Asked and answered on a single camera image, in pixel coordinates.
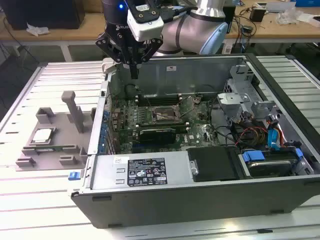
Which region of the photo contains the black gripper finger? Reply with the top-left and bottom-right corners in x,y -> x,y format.
94,31 -> 135,80
134,36 -> 164,80

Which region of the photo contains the thin metal locking lever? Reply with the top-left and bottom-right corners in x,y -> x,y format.
155,111 -> 181,121
146,96 -> 158,114

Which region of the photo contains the metal socket cover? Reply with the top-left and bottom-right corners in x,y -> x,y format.
174,96 -> 198,120

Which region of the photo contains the silver CPU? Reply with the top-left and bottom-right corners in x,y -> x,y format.
31,128 -> 56,145

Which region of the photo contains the CPU socket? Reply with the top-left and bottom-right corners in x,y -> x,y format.
149,104 -> 183,125

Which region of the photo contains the grey plastic case latch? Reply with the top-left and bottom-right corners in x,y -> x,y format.
101,57 -> 118,75

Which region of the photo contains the wooden workbench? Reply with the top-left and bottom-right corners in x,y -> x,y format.
0,0 -> 320,63

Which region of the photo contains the large black computer tower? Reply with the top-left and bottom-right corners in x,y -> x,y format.
0,0 -> 86,31

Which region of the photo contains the crumpled white paper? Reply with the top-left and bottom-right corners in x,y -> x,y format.
26,22 -> 50,37

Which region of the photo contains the narrow black box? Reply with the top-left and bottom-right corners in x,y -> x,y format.
222,4 -> 237,35

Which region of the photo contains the black graphics card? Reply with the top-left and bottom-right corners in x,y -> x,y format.
138,127 -> 177,145

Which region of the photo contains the grey parts rack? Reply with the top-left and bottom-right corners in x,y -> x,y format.
15,90 -> 97,173

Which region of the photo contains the green motherboard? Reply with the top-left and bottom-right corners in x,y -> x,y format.
107,93 -> 219,155

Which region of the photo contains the silver metal drive cage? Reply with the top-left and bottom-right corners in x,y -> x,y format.
216,64 -> 283,126

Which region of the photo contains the silver power supply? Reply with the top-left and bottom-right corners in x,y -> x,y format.
89,149 -> 195,190

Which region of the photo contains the grey flat tray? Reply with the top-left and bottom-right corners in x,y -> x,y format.
256,1 -> 298,13

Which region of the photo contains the black drive cover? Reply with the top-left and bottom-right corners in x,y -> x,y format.
186,146 -> 242,183

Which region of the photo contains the clear plastic bag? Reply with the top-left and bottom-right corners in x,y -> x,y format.
276,6 -> 300,26

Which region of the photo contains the blue box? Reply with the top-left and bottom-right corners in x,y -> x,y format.
296,0 -> 320,7

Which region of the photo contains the hard disk in blue carrier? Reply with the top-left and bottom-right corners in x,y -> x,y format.
238,148 -> 305,179

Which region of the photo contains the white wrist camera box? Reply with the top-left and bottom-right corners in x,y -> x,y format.
126,0 -> 165,42

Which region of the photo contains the black camera cable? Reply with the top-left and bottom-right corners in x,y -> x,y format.
159,4 -> 199,23

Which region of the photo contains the yellow red wire bundle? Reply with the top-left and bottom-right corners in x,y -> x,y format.
236,126 -> 270,147

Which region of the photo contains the blue flat cable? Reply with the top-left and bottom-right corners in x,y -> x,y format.
266,113 -> 285,152

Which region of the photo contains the orange flat cable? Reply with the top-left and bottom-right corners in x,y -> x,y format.
278,122 -> 288,149

